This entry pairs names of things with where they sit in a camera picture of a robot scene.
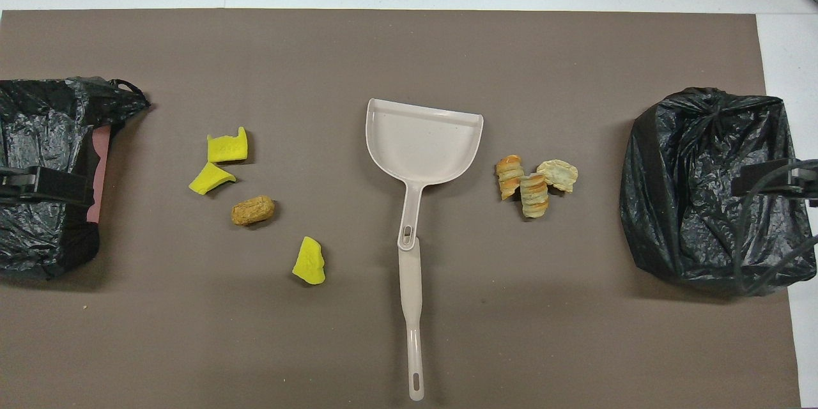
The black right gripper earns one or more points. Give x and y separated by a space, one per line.
806 179

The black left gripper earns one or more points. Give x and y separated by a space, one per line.
13 182

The yellow sponge piece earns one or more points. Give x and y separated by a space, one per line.
208 180
308 263
227 150

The brown toy bread roll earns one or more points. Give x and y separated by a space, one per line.
252 211

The pale flaky puff pastry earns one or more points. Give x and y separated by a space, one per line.
559 174

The striped spiral pastry roll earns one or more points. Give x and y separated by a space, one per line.
509 177
534 197

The beige plastic dustpan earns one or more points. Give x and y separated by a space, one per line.
422 147

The beige hand brush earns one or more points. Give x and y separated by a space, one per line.
411 294

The pink plastic bin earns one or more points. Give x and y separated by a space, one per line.
102 166

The right black bag bin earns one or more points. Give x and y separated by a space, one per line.
45 121

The black bag lined bin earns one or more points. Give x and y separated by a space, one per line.
690 204

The brown table mat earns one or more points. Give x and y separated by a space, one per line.
383 57

